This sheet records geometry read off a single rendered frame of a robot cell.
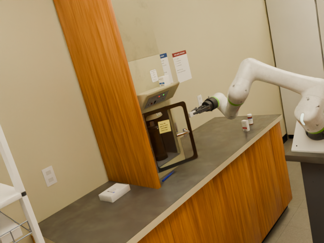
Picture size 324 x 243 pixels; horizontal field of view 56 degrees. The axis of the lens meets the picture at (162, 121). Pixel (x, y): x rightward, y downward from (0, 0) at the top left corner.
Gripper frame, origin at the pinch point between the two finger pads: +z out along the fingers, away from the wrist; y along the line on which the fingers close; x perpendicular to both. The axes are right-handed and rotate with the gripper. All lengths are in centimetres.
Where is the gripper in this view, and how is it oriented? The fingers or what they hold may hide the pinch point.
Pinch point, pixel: (192, 114)
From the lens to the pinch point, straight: 208.3
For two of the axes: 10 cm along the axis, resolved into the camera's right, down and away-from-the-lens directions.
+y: 7.2, -0.4, -6.9
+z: -6.5, 3.2, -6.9
